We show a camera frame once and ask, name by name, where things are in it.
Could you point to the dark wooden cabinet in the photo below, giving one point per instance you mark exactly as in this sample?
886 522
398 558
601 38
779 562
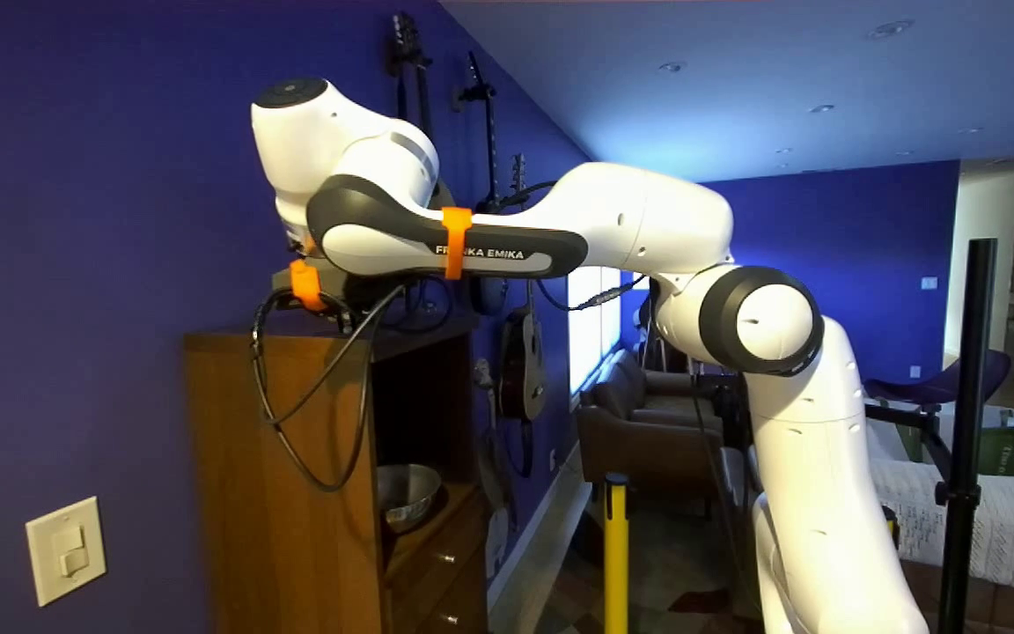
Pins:
283 496

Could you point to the black stand pole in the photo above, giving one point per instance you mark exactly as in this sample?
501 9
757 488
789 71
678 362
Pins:
962 447

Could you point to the dark sofa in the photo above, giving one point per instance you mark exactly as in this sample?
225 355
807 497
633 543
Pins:
648 424

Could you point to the small white wall switch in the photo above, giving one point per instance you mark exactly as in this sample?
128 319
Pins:
927 285

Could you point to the silver metal bowl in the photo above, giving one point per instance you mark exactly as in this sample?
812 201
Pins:
410 496

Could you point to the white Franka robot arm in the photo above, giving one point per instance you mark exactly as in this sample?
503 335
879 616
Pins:
648 233

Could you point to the large beige light switch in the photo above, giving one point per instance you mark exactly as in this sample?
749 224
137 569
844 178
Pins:
66 552

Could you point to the dark hanging guitar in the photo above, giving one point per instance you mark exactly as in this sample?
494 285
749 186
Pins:
410 71
479 119

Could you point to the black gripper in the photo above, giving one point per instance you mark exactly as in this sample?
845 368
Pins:
336 289

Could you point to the white bed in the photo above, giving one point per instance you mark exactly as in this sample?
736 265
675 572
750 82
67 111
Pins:
987 515

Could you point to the wooden cabinet drawer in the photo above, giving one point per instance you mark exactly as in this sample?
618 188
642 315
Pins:
449 604
442 542

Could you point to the bright window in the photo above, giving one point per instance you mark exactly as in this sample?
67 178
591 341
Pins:
597 330

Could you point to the yellow post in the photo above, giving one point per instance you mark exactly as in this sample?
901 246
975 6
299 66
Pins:
614 552

